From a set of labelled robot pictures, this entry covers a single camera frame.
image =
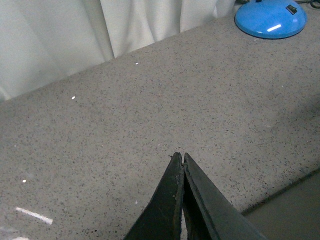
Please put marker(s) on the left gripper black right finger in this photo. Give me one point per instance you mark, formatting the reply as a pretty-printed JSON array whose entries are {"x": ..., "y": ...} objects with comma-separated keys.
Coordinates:
[{"x": 208, "y": 214}]

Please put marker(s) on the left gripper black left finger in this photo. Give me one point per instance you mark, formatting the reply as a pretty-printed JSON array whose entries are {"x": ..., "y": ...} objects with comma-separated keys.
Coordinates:
[{"x": 162, "y": 217}]

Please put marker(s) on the blue desk lamp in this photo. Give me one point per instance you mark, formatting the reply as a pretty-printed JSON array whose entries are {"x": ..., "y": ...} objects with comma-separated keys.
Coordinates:
[{"x": 271, "y": 19}]

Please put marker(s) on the white curtain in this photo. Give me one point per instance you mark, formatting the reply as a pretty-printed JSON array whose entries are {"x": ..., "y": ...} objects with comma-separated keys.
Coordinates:
[{"x": 43, "y": 41}]

